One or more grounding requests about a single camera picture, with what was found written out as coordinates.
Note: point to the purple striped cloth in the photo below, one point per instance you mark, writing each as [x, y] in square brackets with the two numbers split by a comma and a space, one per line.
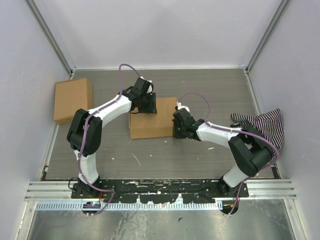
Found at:
[270, 125]

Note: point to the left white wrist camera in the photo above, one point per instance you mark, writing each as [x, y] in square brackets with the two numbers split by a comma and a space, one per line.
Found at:
[147, 86]

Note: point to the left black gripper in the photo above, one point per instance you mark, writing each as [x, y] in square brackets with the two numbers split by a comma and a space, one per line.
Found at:
[152, 108]

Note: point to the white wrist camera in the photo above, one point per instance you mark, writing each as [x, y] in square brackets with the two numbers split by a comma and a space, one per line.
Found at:
[147, 86]
[179, 106]

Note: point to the slotted grey cable duct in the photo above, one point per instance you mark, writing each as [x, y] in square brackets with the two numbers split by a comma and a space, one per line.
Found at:
[94, 206]

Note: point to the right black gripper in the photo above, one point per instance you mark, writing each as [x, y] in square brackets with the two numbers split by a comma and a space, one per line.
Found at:
[176, 134]

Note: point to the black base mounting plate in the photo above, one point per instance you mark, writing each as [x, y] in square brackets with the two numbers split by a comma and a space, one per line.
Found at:
[157, 191]

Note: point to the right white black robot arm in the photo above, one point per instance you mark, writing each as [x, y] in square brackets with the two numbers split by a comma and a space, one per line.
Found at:
[251, 152]

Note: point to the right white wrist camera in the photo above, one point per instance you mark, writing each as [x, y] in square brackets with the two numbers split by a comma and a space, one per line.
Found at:
[179, 106]

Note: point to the aluminium front rail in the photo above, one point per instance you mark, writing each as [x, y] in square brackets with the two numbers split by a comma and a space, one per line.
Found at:
[257, 189]

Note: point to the folded brown cardboard box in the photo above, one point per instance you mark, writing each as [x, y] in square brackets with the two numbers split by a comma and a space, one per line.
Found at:
[70, 96]

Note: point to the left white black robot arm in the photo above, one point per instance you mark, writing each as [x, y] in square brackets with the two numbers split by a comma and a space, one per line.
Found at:
[85, 132]

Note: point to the brown cardboard box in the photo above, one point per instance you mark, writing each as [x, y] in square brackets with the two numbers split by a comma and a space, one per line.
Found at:
[154, 125]
[70, 96]

